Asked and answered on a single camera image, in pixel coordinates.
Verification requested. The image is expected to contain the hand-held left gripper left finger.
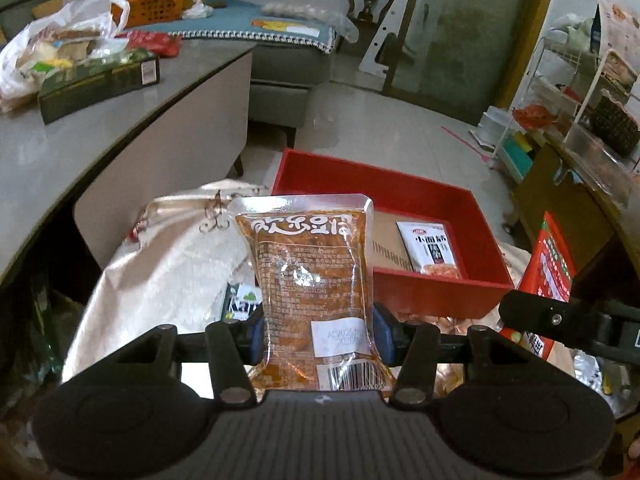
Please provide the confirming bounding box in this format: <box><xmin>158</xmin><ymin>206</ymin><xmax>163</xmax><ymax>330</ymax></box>
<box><xmin>107</xmin><ymin>304</ymin><xmax>267</xmax><ymax>407</ymax></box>

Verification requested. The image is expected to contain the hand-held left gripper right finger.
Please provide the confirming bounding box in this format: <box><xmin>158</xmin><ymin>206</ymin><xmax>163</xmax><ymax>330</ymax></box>
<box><xmin>372</xmin><ymin>302</ymin><xmax>532</xmax><ymax>409</ymax></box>

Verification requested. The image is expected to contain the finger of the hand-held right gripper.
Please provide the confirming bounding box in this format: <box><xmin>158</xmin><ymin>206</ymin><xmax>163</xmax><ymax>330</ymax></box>
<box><xmin>499</xmin><ymin>289</ymin><xmax>608</xmax><ymax>353</ymax></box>

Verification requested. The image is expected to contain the green and white wafer packet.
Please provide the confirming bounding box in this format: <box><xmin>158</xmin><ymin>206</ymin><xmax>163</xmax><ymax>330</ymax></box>
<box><xmin>220</xmin><ymin>282</ymin><xmax>263</xmax><ymax>323</ymax></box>

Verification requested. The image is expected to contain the red snack packet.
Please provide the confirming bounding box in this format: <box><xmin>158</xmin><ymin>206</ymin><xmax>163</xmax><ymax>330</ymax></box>
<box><xmin>500</xmin><ymin>210</ymin><xmax>578</xmax><ymax>361</ymax></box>

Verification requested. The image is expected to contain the red box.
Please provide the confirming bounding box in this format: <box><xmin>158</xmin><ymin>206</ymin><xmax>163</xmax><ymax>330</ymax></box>
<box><xmin>271</xmin><ymin>148</ymin><xmax>516</xmax><ymax>320</ymax></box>

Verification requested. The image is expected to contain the orange-brown clear snack packet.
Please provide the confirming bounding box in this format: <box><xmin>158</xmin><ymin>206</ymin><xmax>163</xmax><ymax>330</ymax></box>
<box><xmin>226</xmin><ymin>192</ymin><xmax>396</xmax><ymax>393</ymax></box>

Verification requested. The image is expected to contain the silver foil packet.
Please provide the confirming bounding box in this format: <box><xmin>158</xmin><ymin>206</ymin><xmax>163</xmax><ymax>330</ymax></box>
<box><xmin>572</xmin><ymin>350</ymin><xmax>631</xmax><ymax>411</ymax></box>

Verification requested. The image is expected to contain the brown cardboard sheet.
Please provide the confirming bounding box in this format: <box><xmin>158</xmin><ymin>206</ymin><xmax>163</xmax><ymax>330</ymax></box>
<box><xmin>371</xmin><ymin>211</ymin><xmax>418</xmax><ymax>273</ymax></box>

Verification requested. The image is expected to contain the white and black snack packet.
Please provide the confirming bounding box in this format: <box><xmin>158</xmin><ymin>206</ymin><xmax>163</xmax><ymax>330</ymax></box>
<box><xmin>396</xmin><ymin>221</ymin><xmax>462</xmax><ymax>278</ymax></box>

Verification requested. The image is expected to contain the cream satin cloth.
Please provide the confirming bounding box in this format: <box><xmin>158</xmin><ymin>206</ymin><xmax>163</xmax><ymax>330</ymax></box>
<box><xmin>60</xmin><ymin>180</ymin><xmax>533</xmax><ymax>401</ymax></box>

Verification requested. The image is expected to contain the brown cardboard box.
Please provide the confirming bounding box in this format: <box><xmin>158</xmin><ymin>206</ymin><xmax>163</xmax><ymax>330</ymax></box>
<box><xmin>515</xmin><ymin>145</ymin><xmax>616</xmax><ymax>271</ymax></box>

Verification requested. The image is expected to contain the teal storage box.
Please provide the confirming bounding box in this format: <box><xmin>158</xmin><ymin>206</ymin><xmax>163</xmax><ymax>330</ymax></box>
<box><xmin>505</xmin><ymin>135</ymin><xmax>538</xmax><ymax>176</ymax></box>

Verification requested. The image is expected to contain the pink stick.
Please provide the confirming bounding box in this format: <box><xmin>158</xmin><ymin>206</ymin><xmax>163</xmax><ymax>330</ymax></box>
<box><xmin>440</xmin><ymin>125</ymin><xmax>496</xmax><ymax>153</ymax></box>

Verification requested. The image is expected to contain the white plastic container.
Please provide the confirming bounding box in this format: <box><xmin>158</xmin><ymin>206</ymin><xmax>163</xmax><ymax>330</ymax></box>
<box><xmin>480</xmin><ymin>106</ymin><xmax>513</xmax><ymax>143</ymax></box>

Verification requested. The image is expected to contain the orange plastic bag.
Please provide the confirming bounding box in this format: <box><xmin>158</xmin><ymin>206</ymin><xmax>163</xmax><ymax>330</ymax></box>
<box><xmin>514</xmin><ymin>104</ymin><xmax>558</xmax><ymax>131</ymax></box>

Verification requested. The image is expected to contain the dark woven basket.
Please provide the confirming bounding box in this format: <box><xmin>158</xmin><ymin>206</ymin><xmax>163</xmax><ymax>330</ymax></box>
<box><xmin>592</xmin><ymin>92</ymin><xmax>640</xmax><ymax>158</ymax></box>

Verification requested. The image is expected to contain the grey coffee table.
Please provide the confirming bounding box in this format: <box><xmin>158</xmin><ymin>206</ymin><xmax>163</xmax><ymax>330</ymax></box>
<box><xmin>0</xmin><ymin>35</ymin><xmax>258</xmax><ymax>291</ymax></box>

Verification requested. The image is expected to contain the grey sofa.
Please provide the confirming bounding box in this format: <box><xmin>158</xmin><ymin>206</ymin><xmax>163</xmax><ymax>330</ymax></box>
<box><xmin>0</xmin><ymin>0</ymin><xmax>351</xmax><ymax>151</ymax></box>

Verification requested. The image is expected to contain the white perforated board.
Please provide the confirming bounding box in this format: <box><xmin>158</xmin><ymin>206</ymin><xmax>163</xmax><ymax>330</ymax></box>
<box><xmin>359</xmin><ymin>0</ymin><xmax>421</xmax><ymax>81</ymax></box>

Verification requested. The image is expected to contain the dark green box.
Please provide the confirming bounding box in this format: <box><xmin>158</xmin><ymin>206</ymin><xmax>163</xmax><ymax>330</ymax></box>
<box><xmin>37</xmin><ymin>55</ymin><xmax>161</xmax><ymax>126</ymax></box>

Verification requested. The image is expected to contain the printed paper sheet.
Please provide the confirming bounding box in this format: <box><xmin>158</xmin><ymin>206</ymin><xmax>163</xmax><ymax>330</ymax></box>
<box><xmin>595</xmin><ymin>0</ymin><xmax>640</xmax><ymax>106</ymax></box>

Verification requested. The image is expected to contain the blue sofa cover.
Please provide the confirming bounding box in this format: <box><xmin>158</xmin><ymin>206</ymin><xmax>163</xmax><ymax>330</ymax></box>
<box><xmin>167</xmin><ymin>0</ymin><xmax>338</xmax><ymax>56</ymax></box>

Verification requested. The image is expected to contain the red crinkled packet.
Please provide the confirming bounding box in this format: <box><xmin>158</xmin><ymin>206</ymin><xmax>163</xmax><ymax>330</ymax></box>
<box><xmin>117</xmin><ymin>30</ymin><xmax>182</xmax><ymax>58</ymax></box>

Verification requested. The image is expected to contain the clear plastic bag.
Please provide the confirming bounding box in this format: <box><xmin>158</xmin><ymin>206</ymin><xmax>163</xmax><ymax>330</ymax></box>
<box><xmin>260</xmin><ymin>0</ymin><xmax>361</xmax><ymax>43</ymax></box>

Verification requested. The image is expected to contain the orange plastic basket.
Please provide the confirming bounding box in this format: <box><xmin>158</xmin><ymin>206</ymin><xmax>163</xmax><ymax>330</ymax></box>
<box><xmin>110</xmin><ymin>0</ymin><xmax>206</xmax><ymax>29</ymax></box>

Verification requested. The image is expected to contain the white plastic bag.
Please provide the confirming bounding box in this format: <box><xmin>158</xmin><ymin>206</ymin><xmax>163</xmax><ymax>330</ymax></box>
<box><xmin>0</xmin><ymin>0</ymin><xmax>133</xmax><ymax>111</ymax></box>

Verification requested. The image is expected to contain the white wire rack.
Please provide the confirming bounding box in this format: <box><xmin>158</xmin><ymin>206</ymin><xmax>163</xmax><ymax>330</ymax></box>
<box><xmin>495</xmin><ymin>35</ymin><xmax>640</xmax><ymax>181</ymax></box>

